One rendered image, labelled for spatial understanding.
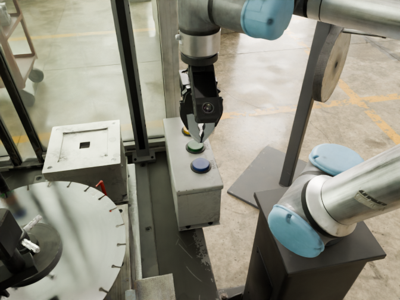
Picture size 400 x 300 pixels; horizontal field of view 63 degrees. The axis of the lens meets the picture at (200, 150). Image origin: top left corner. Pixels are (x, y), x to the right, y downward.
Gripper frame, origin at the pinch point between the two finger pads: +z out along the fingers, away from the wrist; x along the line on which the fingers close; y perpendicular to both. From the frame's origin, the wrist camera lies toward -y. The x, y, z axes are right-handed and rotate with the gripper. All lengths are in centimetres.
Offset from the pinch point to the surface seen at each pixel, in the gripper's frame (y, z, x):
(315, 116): 127, 98, -110
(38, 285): -26.9, 2.9, 30.6
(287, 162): 64, 77, -60
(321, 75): 49, 16, -56
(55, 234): -18.3, 1.9, 29.1
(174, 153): 5.6, 8.2, 5.9
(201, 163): -0.2, 7.1, 0.0
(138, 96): 21.2, 0.2, 13.0
